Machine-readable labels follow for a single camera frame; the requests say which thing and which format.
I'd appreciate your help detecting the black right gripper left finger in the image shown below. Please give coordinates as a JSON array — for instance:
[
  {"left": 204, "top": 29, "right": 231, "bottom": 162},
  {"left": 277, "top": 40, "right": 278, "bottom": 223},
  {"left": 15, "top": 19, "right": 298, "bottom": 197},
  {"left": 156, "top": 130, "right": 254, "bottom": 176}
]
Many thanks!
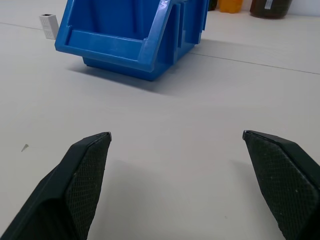
[{"left": 0, "top": 131, "right": 113, "bottom": 240}]

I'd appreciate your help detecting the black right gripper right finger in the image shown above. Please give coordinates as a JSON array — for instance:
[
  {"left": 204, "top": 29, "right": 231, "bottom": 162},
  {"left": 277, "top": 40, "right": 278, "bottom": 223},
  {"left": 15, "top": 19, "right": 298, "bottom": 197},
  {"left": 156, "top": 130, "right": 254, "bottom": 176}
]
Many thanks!
[{"left": 242, "top": 129, "right": 320, "bottom": 240}]

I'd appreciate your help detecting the small white box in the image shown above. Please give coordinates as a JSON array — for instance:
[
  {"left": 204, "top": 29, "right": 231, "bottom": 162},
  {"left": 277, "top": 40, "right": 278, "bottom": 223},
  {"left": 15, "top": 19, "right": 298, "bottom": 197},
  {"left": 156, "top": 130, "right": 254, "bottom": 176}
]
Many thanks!
[{"left": 38, "top": 13, "right": 60, "bottom": 40}]

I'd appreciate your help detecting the blue plastic storage bin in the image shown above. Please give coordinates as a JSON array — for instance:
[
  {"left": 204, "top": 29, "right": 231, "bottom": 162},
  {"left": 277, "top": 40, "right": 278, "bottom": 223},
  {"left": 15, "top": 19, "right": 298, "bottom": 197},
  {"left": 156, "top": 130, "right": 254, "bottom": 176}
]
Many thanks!
[{"left": 54, "top": 0, "right": 210, "bottom": 82}]

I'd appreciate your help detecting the dark brown glass jar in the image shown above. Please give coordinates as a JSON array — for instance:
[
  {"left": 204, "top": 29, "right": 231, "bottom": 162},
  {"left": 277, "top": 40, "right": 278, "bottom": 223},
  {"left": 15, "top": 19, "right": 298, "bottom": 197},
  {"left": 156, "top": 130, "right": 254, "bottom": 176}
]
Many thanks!
[{"left": 249, "top": 0, "right": 293, "bottom": 20}]

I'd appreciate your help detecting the yellow container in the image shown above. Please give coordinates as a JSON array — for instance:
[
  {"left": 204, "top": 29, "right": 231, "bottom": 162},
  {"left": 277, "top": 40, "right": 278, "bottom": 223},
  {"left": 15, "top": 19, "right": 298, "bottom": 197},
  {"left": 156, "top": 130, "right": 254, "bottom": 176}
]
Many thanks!
[{"left": 218, "top": 0, "right": 244, "bottom": 13}]

